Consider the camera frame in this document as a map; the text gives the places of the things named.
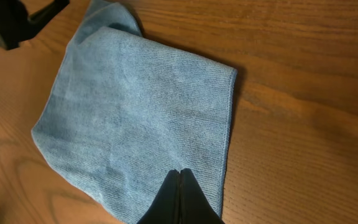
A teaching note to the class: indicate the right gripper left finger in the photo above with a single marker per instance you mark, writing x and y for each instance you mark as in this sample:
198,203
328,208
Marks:
165,206

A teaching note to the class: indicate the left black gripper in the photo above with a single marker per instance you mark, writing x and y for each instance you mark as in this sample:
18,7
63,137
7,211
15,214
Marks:
13,12

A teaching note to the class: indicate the blue microfiber cloth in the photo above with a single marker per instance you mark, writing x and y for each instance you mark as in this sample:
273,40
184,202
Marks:
125,110

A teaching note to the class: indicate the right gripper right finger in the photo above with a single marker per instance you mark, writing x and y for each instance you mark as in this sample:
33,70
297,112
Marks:
194,206

